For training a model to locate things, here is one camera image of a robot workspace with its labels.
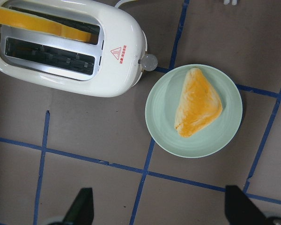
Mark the light green round plate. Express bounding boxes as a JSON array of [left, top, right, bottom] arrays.
[[145, 64, 243, 158]]

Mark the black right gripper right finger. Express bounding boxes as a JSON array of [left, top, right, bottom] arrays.
[[225, 185, 266, 225]]

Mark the white two-slot toaster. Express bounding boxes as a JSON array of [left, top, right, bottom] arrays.
[[0, 0, 158, 98]]

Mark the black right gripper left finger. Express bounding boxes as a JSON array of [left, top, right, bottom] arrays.
[[62, 187, 94, 225]]

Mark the yellow bread slice in toaster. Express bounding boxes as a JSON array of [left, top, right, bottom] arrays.
[[0, 7, 98, 44]]

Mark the toasted triangular bread slice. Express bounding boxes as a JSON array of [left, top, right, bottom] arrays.
[[174, 67, 223, 138]]

